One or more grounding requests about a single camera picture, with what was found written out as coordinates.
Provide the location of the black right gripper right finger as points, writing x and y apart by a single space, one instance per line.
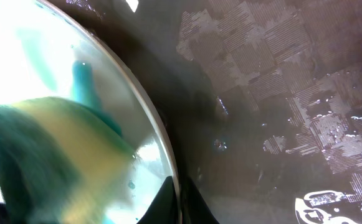
194 208

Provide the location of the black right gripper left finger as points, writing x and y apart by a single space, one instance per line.
163 209

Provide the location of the green yellow scrub sponge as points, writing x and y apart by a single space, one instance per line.
61 162

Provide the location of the grey metal serving tray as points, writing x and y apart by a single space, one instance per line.
261 99

